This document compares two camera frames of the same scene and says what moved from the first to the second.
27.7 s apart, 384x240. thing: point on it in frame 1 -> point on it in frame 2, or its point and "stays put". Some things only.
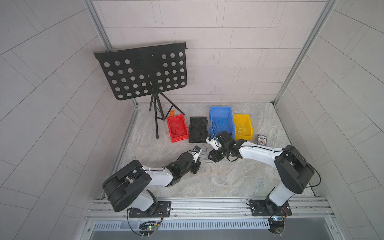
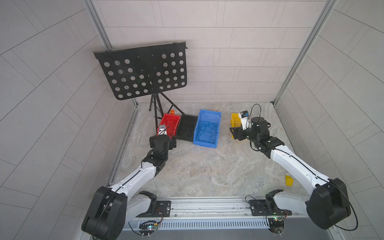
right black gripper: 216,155 -> 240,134
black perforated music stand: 138,71 stays put
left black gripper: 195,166 -> 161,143
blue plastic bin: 221,118 -> 207,128
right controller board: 276,226 stays put
